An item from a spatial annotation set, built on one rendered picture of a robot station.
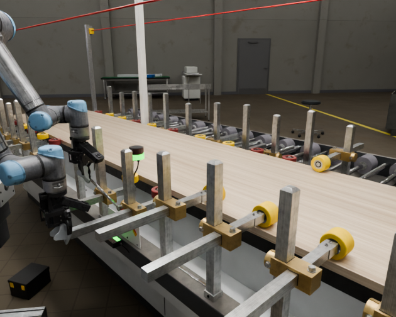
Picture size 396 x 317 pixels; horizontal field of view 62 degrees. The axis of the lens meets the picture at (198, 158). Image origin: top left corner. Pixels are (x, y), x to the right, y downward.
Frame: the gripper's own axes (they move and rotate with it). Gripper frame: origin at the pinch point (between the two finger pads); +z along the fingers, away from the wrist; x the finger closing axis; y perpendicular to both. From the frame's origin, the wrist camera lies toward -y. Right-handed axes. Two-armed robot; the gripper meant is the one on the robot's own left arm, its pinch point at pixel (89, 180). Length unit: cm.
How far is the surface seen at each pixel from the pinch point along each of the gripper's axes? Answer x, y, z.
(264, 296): 40, -92, -3
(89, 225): 20.8, -19.8, 7.2
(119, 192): -12.5, -5.4, 9.6
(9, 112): -59, 141, -12
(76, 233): 25.7, -18.1, 8.3
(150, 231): -20.3, -16.9, 31.2
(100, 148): -8.8, -0.1, -12.9
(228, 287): 1, -68, 31
